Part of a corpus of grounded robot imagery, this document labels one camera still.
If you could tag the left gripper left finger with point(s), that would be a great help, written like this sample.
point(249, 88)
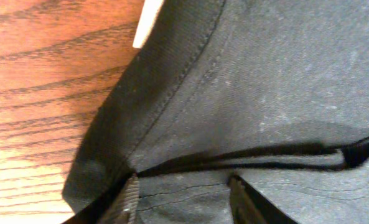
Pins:
point(116, 206)

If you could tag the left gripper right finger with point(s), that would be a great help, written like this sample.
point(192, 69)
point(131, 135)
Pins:
point(248, 206)

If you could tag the black t-shirt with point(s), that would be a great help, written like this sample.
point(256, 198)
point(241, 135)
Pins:
point(276, 92)

